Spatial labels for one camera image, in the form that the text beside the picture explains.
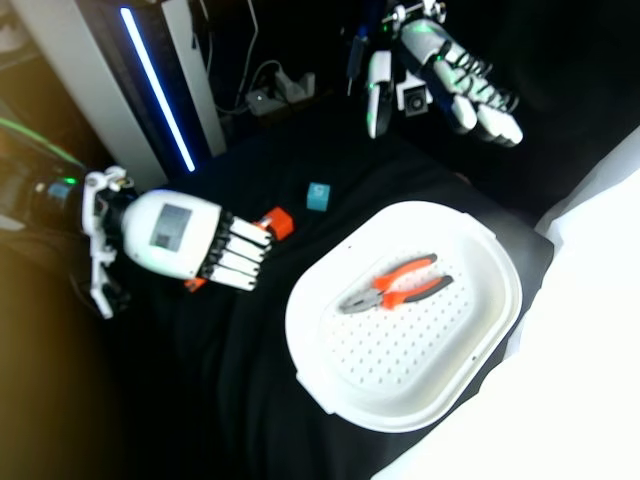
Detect white perforated plastic tray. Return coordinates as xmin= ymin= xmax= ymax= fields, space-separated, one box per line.
xmin=284 ymin=199 xmax=524 ymax=434

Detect black table cloth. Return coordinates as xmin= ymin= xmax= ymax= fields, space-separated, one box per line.
xmin=94 ymin=89 xmax=556 ymax=480

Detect red block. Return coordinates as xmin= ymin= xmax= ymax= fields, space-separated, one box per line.
xmin=260 ymin=206 xmax=296 ymax=241

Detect blue cube block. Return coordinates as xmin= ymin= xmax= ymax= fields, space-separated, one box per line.
xmin=305 ymin=181 xmax=332 ymax=213

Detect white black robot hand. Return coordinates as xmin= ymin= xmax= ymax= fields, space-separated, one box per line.
xmin=366 ymin=18 xmax=525 ymax=149
xmin=119 ymin=189 xmax=275 ymax=293

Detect orange black pliers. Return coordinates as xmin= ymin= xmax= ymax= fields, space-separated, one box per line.
xmin=338 ymin=253 xmax=455 ymax=315

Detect white power cable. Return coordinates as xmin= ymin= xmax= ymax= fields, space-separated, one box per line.
xmin=214 ymin=58 xmax=284 ymax=115

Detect white tower with blue light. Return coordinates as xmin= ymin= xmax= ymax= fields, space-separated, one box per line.
xmin=9 ymin=0 xmax=227 ymax=187

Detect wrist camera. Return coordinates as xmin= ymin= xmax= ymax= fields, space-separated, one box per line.
xmin=396 ymin=81 xmax=435 ymax=119

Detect grey power strip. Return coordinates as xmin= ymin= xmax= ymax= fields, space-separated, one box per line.
xmin=244 ymin=71 xmax=317 ymax=117

